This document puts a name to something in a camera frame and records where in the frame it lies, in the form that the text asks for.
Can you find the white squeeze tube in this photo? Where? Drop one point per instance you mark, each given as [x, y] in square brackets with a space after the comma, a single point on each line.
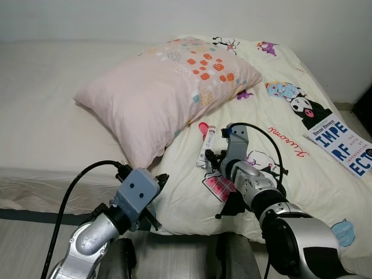
[208, 145]

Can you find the pink dotted pillow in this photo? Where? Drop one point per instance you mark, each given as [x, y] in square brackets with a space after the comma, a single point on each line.
[145, 99]

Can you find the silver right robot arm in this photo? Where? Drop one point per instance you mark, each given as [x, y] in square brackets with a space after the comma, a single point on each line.
[302, 238]

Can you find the dark grey robot left leg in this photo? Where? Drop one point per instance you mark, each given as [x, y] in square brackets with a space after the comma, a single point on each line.
[116, 261]

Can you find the cream cartoon print quilt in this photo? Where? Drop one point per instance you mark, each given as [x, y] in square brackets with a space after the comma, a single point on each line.
[314, 192]

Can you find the white blue lettered book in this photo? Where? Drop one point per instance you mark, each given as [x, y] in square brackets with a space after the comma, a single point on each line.
[340, 148]

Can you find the teal bed base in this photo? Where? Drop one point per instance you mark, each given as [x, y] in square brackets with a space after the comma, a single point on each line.
[35, 216]

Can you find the beige sheeted mattress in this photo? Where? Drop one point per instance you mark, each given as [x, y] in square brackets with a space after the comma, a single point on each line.
[40, 116]

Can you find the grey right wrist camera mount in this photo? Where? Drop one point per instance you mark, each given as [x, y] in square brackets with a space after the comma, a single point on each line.
[237, 145]

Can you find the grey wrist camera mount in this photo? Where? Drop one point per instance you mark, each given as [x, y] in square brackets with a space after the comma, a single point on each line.
[237, 145]
[136, 192]

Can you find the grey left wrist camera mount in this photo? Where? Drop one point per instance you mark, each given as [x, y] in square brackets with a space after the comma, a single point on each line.
[136, 192]

